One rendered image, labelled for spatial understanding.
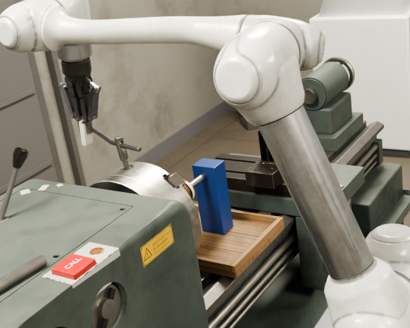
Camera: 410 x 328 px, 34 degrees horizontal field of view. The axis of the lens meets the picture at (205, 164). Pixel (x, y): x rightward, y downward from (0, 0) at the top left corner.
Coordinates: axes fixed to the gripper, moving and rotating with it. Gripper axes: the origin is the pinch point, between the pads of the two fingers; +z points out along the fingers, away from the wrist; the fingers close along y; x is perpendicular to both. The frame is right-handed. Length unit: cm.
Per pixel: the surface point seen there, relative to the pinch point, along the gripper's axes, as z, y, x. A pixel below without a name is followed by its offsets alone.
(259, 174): 26, -27, -46
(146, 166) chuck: 6.1, -19.7, 0.9
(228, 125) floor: 135, 154, -331
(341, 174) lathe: 34, -45, -70
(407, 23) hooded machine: 33, -1, -292
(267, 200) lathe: 37, -28, -49
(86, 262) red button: 2, -41, 48
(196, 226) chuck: 20.1, -33.8, 1.0
